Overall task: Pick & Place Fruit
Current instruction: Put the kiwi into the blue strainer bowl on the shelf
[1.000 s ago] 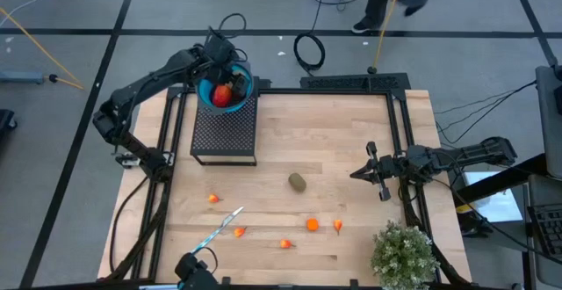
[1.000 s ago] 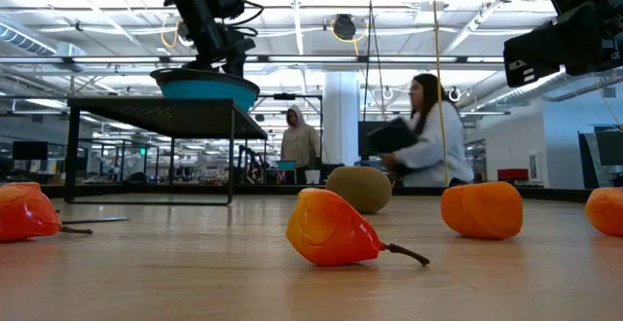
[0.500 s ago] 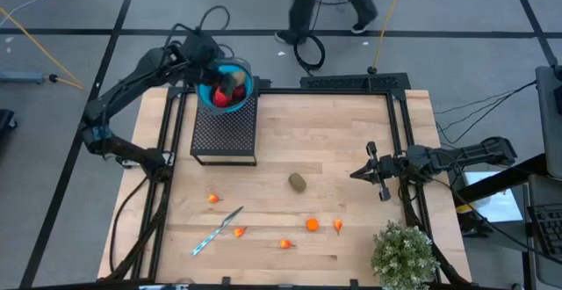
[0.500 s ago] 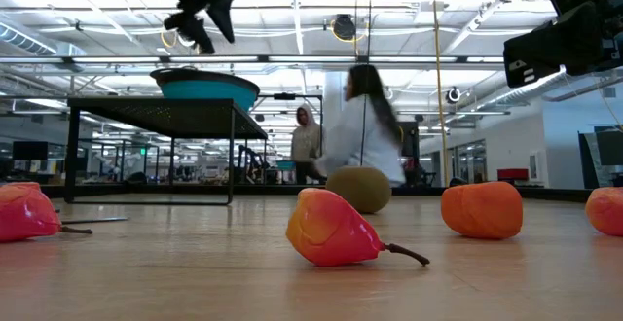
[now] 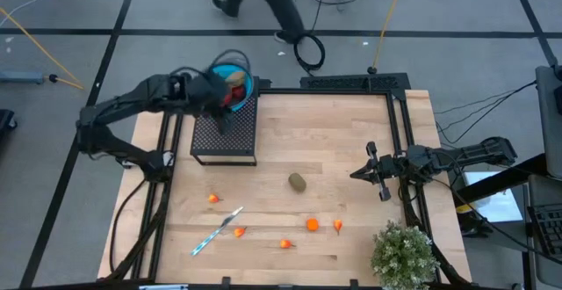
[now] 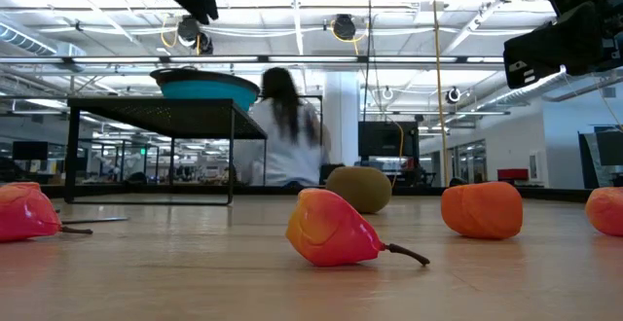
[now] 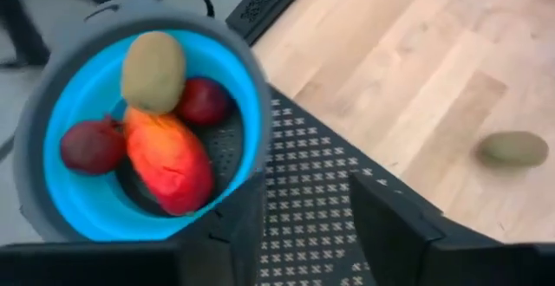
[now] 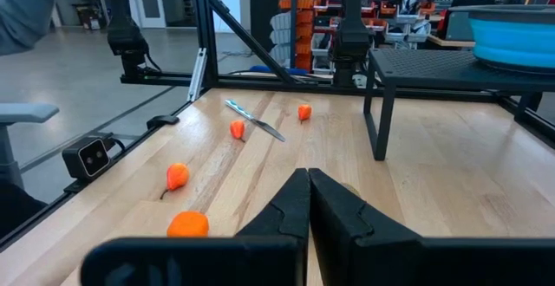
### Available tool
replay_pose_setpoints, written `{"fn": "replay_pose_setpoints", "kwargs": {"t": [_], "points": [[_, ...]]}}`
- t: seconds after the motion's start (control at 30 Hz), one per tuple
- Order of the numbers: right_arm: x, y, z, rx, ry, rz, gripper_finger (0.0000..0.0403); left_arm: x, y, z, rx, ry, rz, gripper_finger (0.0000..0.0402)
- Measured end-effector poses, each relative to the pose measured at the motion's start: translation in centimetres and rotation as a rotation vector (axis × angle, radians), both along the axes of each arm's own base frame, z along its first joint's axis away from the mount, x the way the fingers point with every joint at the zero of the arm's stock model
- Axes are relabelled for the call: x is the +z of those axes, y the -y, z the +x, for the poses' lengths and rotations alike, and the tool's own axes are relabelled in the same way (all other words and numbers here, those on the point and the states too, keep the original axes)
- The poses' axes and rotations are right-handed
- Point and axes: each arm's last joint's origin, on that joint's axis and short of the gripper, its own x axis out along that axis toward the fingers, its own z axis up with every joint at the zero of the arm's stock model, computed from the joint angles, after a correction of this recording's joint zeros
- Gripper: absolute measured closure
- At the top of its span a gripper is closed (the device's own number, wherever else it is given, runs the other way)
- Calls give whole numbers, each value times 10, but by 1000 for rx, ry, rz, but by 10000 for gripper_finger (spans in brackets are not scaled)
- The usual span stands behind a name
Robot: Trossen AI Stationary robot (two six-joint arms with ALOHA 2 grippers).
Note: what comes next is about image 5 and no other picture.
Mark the small orange-red pear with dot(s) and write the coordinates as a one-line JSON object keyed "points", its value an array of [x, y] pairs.
{"points": [[239, 232], [213, 198], [285, 244], [337, 225]]}

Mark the grey monitor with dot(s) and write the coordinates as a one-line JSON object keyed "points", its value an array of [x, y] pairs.
{"points": [[551, 123]]}

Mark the grey desk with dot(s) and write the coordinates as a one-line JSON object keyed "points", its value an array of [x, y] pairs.
{"points": [[540, 272]]}

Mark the potted green plant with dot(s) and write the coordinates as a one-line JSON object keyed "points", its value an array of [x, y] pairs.
{"points": [[404, 255]]}

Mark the white panel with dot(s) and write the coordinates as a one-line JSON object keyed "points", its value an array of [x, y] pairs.
{"points": [[496, 202]]}

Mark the person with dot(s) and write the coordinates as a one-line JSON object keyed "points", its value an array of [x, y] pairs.
{"points": [[281, 0]]}

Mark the black metal table frame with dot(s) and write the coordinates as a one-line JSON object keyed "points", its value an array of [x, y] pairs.
{"points": [[325, 91]]}

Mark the black desk bar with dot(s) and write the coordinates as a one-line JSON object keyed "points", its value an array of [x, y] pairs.
{"points": [[527, 167]]}

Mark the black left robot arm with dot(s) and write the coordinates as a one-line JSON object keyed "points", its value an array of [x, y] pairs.
{"points": [[131, 96]]}

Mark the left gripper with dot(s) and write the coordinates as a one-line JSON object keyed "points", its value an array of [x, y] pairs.
{"points": [[206, 96]]}

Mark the black floor object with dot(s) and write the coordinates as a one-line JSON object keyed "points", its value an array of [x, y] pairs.
{"points": [[6, 118]]}

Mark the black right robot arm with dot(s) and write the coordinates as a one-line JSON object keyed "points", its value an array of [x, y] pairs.
{"points": [[465, 154]]}

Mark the black keyboard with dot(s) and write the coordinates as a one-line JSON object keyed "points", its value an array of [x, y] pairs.
{"points": [[551, 230]]}

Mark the grey camera bracket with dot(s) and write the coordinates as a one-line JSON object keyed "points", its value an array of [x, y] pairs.
{"points": [[162, 287]]}

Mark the orange tangerine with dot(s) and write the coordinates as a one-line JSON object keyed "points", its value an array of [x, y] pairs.
{"points": [[312, 224]]}

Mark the grey floor bar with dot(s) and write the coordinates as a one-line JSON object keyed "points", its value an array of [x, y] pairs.
{"points": [[22, 77]]}

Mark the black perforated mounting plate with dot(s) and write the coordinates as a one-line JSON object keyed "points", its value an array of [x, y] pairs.
{"points": [[351, 82]]}

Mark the blue collapsible bowl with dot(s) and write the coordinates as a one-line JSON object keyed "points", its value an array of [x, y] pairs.
{"points": [[226, 69]]}

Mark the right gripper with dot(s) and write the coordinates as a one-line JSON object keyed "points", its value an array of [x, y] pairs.
{"points": [[393, 167]]}

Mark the brown-green kiwi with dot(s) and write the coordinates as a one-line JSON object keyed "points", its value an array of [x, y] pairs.
{"points": [[236, 78], [297, 182]]}

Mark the black perforated metal shelf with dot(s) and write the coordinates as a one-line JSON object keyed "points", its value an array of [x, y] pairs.
{"points": [[241, 136]]}

